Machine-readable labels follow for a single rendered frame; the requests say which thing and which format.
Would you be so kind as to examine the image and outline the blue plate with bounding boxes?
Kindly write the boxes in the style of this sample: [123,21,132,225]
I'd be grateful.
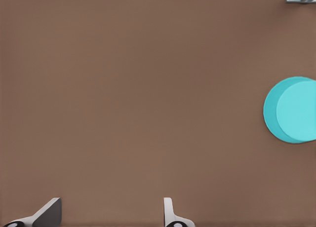
[263,76,316,144]

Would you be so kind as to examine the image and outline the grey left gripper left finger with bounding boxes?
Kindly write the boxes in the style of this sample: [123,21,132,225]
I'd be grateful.
[1,197,62,227]

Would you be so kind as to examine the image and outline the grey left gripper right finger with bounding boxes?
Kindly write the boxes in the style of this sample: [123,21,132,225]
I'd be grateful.
[163,197,196,227]

